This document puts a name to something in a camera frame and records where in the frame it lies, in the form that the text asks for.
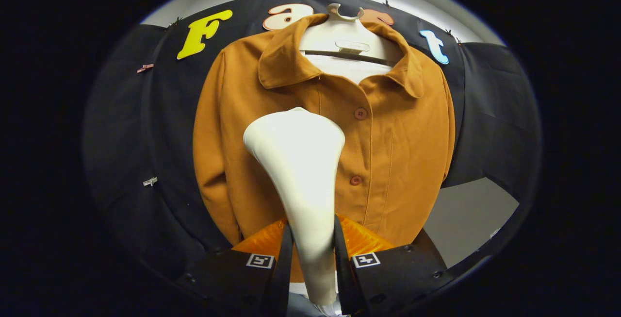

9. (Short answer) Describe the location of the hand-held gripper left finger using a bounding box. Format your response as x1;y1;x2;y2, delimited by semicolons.
177;217;295;317

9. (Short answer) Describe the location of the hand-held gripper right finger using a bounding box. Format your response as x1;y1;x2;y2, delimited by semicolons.
334;214;454;317

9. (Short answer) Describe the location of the white garment steamer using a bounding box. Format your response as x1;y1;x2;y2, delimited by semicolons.
243;107;346;306

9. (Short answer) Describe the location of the orange button-up shirt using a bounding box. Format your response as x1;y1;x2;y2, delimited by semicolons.
193;14;457;284

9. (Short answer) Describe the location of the white clothes hanger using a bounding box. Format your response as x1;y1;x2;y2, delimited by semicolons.
299;3;404;65

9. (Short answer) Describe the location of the black backdrop cloth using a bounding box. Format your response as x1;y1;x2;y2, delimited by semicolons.
82;0;541;279

